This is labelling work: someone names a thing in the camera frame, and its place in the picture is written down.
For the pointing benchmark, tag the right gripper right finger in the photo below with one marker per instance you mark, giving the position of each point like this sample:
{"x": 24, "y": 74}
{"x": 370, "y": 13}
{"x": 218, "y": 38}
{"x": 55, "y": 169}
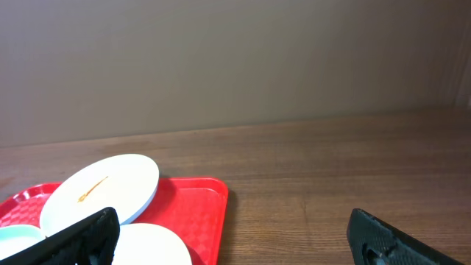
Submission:
{"x": 375, "y": 242}

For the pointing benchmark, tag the red plastic tray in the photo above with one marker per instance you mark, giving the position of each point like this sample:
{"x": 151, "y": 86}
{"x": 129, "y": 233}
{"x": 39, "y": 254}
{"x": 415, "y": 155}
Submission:
{"x": 192, "y": 207}

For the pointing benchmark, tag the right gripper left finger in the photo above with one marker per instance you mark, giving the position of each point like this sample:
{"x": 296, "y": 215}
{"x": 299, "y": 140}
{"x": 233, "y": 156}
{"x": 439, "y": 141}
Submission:
{"x": 90, "y": 241}

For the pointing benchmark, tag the white plate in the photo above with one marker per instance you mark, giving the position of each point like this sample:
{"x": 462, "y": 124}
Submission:
{"x": 127, "y": 183}
{"x": 16, "y": 238}
{"x": 149, "y": 244}

